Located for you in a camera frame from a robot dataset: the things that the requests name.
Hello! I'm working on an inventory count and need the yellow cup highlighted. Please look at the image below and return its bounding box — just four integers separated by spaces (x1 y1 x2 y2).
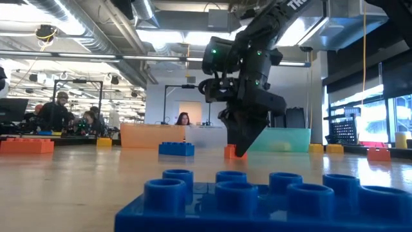
395 131 412 150

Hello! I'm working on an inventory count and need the long blue toy block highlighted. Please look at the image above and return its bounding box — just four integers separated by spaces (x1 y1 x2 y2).
158 142 195 157
115 169 412 232

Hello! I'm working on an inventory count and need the yellow hanging cord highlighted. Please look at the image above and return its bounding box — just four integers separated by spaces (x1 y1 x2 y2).
360 0 368 107

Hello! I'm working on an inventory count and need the black perforated basket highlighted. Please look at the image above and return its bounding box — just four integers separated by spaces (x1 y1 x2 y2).
328 115 359 145

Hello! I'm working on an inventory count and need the long ceiling light tube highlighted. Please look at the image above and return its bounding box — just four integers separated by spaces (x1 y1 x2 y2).
0 50 312 68

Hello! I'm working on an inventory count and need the long yellow toy block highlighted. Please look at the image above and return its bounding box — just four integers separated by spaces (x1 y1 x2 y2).
268 141 292 152
326 143 344 154

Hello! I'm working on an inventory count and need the black ceiling cord reel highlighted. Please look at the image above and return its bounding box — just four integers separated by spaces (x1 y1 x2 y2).
34 24 58 43

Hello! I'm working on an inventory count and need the person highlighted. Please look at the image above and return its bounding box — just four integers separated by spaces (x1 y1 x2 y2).
24 103 44 123
174 111 192 126
75 110 104 136
38 91 73 135

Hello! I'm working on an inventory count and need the clear plastic bin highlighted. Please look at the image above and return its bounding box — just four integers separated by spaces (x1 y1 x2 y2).
185 125 229 150

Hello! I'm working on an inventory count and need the orange translucent plastic bin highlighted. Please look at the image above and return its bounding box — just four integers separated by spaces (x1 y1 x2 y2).
120 123 187 150

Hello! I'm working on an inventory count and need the green translucent plastic bin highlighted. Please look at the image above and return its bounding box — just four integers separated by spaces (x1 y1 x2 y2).
247 128 312 153

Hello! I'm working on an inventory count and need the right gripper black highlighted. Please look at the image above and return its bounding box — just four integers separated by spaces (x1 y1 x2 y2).
218 46 286 158

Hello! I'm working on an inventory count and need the small orange toy block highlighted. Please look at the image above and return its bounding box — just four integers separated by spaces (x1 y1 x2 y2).
224 144 248 160
366 146 391 162

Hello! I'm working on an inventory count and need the black monitor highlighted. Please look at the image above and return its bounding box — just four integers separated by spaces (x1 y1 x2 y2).
0 98 29 124

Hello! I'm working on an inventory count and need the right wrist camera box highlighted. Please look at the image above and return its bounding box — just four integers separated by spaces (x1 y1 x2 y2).
198 77 241 104

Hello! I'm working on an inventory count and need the long orange toy block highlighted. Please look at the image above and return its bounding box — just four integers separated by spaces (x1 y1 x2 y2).
0 137 55 154

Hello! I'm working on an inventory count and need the black cabinet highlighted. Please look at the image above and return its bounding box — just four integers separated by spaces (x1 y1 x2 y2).
269 106 306 129

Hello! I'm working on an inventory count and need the black workstation frame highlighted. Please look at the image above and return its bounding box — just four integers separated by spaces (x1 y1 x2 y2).
51 79 104 136
163 84 212 126

